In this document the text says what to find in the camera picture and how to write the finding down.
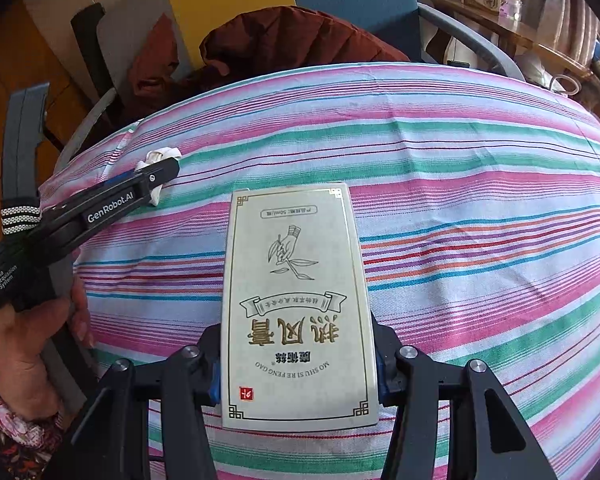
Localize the person's left forearm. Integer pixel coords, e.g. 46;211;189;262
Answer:
0;355;66;480

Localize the white paper box gold print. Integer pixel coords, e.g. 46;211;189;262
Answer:
220;182;381;432

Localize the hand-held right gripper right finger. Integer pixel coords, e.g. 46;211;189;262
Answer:
370;312;546;480

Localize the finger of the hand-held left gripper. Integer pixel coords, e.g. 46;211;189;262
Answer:
102;170;138;187
130;158;181;198

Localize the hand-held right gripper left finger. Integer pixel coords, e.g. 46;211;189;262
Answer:
55;324;226;480

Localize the wooden side table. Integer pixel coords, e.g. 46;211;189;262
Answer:
427;0;600;136

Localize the black rolled mat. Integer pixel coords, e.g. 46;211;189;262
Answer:
70;2;116;126

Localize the person's left hand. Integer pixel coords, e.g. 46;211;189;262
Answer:
0;275;96;418

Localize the grey chair armrest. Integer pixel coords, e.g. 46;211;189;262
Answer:
2;82;51;201

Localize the dark red jacket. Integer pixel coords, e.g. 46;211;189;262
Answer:
127;7;411;98

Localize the striped tablecloth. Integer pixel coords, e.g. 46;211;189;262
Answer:
50;60;600;480

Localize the white tissue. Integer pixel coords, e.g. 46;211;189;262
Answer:
135;146;182;207

